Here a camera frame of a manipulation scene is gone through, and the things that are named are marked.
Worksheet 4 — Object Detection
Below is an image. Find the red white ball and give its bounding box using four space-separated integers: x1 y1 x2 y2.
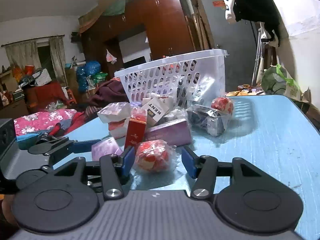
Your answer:
211 97 234 115
135 140 177 173

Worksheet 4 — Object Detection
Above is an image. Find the red small box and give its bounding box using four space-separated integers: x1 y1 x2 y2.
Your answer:
124 107 147 148

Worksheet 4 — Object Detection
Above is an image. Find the purple rectangular box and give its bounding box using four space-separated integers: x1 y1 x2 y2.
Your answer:
144 118 193 146

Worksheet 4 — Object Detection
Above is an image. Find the white pink tissue pack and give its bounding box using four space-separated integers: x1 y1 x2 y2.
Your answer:
97 102 131 139

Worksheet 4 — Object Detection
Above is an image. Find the pink floral blanket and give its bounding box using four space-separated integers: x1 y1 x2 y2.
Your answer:
14 109 77 135

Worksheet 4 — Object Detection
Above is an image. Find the black item in plastic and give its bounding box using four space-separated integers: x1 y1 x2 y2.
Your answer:
187 105 232 137

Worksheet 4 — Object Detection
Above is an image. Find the maroon clothes pile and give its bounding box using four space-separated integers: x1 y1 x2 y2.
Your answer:
86 79 129 107

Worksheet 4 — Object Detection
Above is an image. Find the white Kent box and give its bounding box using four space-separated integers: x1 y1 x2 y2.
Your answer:
142 96 175 127

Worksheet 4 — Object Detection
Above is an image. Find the blue plastic bags pile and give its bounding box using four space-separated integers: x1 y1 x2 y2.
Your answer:
76 61 108 93

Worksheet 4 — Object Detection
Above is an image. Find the white plastic laundry basket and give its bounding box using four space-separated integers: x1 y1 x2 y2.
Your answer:
114 49 228 108

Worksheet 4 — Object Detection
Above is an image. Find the beige curtain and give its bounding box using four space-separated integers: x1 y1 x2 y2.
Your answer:
1 35 68 86

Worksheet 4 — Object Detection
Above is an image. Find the green white plastic bag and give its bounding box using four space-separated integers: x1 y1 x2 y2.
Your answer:
261 64 302 101

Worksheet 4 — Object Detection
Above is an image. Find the grey door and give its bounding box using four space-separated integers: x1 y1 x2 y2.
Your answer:
198 0 257 92

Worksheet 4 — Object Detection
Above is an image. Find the dark red wooden wardrobe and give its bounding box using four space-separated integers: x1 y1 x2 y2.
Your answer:
81 0 200 78

